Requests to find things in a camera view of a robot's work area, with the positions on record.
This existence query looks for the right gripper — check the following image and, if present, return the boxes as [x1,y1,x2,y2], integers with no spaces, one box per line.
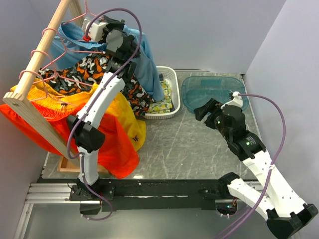
[193,98,231,140]

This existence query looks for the pink wire hanger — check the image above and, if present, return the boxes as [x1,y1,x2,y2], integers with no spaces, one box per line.
[50,23,106,70]
[39,53,103,99]
[27,71,78,115]
[64,0,96,26]

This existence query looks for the light blue shorts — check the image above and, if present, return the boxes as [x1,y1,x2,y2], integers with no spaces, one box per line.
[50,22,164,101]

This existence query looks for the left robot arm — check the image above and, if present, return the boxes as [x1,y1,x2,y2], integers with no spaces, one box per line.
[67,20,140,200]

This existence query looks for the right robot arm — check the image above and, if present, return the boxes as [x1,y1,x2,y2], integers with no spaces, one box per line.
[194,99,319,239]

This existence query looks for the black orange camouflage shorts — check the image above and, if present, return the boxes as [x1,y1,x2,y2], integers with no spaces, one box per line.
[38,52,156,116]

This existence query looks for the yellow shorts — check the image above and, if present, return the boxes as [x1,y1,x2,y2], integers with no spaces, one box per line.
[9,81,147,152]

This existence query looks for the teal translucent plastic bin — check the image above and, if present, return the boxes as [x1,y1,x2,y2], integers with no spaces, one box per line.
[181,76,246,114]

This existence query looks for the lemon print cloth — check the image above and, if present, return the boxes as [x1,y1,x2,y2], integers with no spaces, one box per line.
[148,80,173,114]

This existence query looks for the white perforated plastic basket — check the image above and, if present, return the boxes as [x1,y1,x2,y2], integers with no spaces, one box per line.
[144,66,181,120]

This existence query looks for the wooden clothes rack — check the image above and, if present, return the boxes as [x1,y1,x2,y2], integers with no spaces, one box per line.
[3,0,80,167]

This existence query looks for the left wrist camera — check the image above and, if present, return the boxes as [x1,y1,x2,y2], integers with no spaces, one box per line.
[82,18,107,42]

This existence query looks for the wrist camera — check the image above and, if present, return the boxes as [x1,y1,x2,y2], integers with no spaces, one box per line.
[220,91,243,109]
[82,18,107,42]

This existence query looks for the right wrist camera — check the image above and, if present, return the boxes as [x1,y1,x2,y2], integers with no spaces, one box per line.
[220,91,243,109]

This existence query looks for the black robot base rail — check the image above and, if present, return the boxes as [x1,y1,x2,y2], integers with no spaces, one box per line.
[69,179,239,215]

